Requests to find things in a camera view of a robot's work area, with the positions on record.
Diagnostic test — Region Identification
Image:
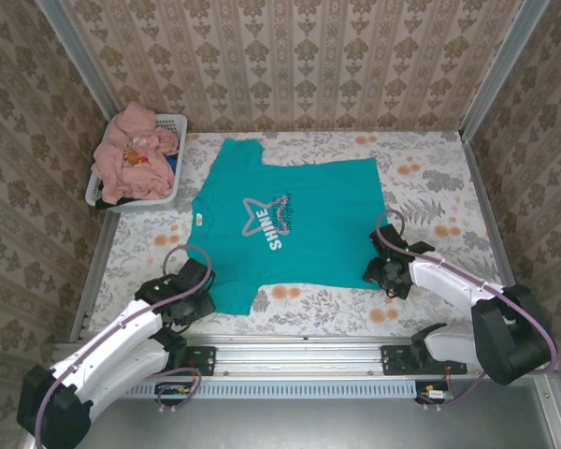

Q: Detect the teal SHINE print t-shirt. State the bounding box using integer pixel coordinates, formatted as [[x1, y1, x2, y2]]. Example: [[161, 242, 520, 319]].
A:
[[185, 138, 387, 315]]

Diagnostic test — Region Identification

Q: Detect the black connector block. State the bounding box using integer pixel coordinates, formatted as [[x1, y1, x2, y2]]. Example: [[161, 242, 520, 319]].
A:
[[414, 381, 455, 404], [154, 381, 194, 406]]

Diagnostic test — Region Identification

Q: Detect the floral print tablecloth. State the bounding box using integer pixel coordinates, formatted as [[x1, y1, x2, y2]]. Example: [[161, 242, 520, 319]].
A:
[[89, 130, 518, 338]]

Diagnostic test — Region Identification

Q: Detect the white plastic laundry basket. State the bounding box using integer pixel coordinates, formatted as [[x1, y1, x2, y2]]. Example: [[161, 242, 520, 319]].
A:
[[84, 113, 189, 214]]

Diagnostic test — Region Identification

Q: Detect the black garment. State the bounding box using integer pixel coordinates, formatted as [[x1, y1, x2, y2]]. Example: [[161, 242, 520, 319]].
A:
[[93, 197, 137, 211]]

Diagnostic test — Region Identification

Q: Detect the pink t-shirt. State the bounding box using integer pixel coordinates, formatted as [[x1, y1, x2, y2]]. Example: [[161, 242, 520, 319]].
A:
[[91, 101, 181, 206]]

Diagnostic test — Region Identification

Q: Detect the grey metal base panel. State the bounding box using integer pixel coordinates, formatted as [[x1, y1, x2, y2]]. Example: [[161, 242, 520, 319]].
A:
[[22, 397, 561, 449]]

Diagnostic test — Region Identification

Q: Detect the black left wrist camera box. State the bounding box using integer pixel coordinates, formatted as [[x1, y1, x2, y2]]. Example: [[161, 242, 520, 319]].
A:
[[180, 257, 212, 294]]

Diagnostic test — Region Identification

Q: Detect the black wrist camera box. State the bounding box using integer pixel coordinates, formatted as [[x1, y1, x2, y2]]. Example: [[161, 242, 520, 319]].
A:
[[369, 223, 409, 256], [180, 257, 212, 294]]

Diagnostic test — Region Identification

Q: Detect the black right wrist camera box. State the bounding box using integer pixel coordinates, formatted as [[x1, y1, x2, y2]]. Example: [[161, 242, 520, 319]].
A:
[[369, 223, 409, 256]]

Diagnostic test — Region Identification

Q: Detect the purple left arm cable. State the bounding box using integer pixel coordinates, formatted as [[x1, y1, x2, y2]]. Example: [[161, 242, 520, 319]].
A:
[[33, 245, 215, 449]]

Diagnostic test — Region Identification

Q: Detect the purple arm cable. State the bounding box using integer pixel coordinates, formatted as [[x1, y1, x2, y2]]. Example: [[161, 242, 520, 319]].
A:
[[33, 245, 215, 449], [376, 209, 558, 413]]

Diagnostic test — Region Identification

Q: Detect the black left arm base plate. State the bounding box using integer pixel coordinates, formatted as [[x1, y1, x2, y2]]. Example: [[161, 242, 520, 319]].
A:
[[167, 344, 217, 377]]

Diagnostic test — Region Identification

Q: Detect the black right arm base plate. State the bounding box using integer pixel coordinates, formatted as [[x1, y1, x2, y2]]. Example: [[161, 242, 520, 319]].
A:
[[381, 344, 468, 377]]

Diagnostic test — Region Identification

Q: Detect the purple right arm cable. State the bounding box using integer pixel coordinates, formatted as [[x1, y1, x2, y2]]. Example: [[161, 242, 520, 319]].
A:
[[376, 209, 558, 413]]

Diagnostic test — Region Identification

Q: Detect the aluminium mounting rail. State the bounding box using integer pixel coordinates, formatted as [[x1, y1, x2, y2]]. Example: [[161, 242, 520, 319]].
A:
[[50, 335, 555, 378]]

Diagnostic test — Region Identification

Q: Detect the white slotted cable duct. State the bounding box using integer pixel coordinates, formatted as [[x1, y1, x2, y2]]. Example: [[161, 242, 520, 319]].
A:
[[121, 379, 417, 399]]

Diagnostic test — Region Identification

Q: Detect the aluminium frame post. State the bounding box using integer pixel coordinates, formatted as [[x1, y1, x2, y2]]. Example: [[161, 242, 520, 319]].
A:
[[460, 0, 551, 141], [35, 0, 122, 125]]

